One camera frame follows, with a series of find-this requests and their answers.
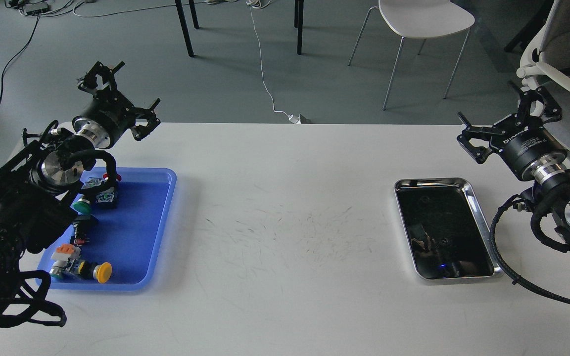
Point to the green push button switch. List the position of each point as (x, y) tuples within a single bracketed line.
[(104, 200)]

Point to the orange white contact block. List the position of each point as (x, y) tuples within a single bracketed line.
[(66, 252)]

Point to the shiny steel tray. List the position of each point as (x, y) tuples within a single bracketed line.
[(446, 230)]

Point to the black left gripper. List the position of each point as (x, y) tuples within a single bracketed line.
[(110, 114)]

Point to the black selector switch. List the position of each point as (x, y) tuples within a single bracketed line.
[(81, 226)]

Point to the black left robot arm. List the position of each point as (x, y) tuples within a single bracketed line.
[(38, 186)]

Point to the white plastic chair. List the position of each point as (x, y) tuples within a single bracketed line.
[(418, 19)]

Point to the black table legs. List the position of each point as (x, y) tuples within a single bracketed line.
[(257, 4)]

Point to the blue plastic tray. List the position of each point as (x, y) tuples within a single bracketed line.
[(128, 237)]

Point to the white power adapter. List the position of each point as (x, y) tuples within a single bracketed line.
[(298, 119)]

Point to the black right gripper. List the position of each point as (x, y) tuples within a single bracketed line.
[(527, 147)]

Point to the black power strip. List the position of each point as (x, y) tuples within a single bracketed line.
[(35, 8)]

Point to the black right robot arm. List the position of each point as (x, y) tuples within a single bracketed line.
[(547, 201)]

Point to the red push button switch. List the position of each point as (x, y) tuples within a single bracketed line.
[(96, 185)]

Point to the yellow push button switch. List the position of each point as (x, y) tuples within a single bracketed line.
[(81, 269)]

